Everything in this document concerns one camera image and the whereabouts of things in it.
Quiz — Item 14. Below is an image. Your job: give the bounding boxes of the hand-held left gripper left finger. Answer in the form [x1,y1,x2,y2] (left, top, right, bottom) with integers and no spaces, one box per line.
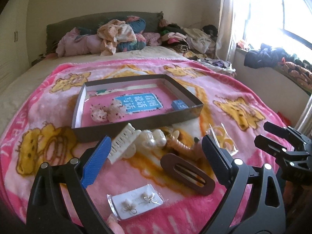
[26,135,113,234]

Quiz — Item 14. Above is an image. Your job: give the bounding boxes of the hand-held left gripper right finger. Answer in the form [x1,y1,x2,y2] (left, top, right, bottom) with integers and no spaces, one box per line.
[202,135,287,234]

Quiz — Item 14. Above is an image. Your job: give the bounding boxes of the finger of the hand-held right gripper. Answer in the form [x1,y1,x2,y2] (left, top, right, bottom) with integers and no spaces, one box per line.
[263,121,312,152]
[254,135,312,183]

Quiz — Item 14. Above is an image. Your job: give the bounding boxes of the white hair claw clip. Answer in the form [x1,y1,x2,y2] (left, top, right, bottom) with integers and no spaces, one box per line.
[107,123,142,164]

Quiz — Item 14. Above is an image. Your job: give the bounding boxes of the brown oval hair clip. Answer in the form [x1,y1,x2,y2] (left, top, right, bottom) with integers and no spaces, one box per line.
[160,153,216,196]

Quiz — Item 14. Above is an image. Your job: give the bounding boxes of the bagged earring card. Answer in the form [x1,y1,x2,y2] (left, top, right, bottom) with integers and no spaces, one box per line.
[106,184,165,222]

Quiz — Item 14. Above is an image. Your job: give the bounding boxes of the grey cardboard box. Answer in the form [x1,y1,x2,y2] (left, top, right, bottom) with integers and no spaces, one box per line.
[71,74,204,143]

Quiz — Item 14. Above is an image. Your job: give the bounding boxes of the person's left hand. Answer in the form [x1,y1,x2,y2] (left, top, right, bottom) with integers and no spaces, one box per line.
[107,214,126,234]

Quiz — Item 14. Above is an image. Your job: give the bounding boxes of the bagged gold earrings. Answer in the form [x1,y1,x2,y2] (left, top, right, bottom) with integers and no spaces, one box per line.
[209,124,239,156]

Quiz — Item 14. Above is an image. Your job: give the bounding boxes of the pink beaded hair clip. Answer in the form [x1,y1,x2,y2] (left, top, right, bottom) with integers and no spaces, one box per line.
[166,130,195,160]

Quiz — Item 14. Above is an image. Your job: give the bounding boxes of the lace scrunchie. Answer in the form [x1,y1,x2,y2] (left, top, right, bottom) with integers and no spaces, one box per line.
[107,101,128,122]
[90,105,109,123]

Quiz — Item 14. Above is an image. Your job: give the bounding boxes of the small blue box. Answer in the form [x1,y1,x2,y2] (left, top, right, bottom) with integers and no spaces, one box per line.
[171,99,189,110]

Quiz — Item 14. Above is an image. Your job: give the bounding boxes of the dark orange patterned garment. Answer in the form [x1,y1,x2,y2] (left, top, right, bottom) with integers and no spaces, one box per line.
[278,57,312,93]

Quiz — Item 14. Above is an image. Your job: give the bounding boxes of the pearl hair clip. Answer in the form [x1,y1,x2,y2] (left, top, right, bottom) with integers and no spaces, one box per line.
[138,129,167,149]

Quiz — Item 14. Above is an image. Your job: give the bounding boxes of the pink printed blanket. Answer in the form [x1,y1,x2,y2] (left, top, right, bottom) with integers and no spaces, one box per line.
[0,58,300,234]

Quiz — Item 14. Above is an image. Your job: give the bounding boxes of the black garment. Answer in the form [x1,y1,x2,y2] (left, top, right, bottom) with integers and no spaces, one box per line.
[244,43,293,70]

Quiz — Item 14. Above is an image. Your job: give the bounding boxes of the small heap of clothes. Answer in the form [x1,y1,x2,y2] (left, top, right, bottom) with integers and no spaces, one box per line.
[202,58,237,76]

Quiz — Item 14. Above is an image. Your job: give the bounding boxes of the window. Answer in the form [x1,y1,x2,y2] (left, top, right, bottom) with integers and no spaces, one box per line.
[234,0,312,61]

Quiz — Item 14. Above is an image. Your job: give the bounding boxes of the cream curtain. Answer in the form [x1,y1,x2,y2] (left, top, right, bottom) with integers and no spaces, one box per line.
[216,0,246,64]

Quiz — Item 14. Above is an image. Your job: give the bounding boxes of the pink quilt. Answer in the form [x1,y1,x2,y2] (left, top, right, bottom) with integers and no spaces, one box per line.
[56,27,103,58]

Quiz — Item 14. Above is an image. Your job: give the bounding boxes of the pink fuzzy pillow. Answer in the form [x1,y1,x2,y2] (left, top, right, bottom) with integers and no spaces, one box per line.
[143,32,162,47]

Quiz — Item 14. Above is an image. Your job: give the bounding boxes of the peach patterned cloth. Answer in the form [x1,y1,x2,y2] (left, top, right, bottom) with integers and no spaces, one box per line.
[97,19,137,56]

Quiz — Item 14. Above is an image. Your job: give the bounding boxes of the pile of clothes on bed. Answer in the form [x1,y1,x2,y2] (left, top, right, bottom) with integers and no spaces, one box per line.
[46,12,164,51]

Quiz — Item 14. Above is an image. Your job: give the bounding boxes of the dark blue floral bolster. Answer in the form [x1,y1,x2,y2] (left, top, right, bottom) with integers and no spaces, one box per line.
[114,16,148,51]

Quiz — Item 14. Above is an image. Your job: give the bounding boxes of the cream wardrobe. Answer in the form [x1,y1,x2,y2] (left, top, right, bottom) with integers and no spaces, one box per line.
[0,0,33,83]

